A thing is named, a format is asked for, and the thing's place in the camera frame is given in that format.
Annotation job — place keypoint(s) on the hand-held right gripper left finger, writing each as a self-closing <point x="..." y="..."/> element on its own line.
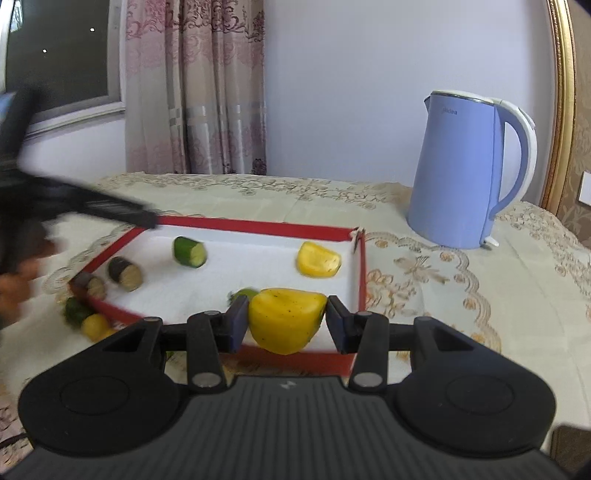
<point x="240" y="323"/>

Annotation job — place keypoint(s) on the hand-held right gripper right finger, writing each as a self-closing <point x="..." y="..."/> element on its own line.
<point x="337" y="323"/>

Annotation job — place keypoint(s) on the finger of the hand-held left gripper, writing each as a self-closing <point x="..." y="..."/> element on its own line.
<point x="101" y="203"/>

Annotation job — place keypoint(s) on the green round fruit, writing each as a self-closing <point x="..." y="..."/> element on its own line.
<point x="247" y="293"/>

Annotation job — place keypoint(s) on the yellow fruit chunk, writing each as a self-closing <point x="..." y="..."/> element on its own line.
<point x="316" y="259"/>
<point x="286" y="318"/>

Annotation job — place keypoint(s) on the red shallow cardboard box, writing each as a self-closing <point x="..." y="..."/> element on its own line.
<point x="258" y="258"/>

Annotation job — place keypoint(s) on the light green cucumber cylinder piece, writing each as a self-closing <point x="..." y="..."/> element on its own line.
<point x="187" y="250"/>

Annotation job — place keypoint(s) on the dark green cucumber end piece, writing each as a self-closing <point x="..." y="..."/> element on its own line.
<point x="76" y="311"/>

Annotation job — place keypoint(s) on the yellow-brown round longan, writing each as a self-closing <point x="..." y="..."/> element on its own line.
<point x="111" y="333"/>
<point x="94" y="325"/>

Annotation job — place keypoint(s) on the person's left hand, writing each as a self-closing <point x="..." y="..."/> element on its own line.
<point x="14" y="290"/>

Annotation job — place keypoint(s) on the cream embroidered tablecloth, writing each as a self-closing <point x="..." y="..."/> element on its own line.
<point x="438" y="286"/>

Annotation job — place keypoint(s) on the pink patterned curtain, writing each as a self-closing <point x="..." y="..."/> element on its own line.
<point x="198" y="83"/>

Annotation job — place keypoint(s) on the light blue electric kettle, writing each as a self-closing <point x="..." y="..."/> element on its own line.
<point x="457" y="175"/>

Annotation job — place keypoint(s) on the window with grey frame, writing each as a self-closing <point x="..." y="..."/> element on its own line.
<point x="64" y="50"/>

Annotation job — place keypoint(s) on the white wall switch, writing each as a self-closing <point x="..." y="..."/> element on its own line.
<point x="585" y="187"/>

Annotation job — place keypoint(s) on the gold ornate wall frame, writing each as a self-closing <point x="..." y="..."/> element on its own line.
<point x="565" y="101"/>

